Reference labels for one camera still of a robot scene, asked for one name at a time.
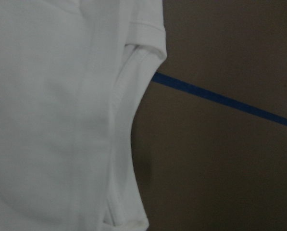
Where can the brown paper table cover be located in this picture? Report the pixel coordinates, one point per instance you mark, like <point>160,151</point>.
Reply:
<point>210,137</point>

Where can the white long-sleeve printed shirt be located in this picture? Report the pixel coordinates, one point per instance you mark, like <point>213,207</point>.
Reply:
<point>72,74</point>

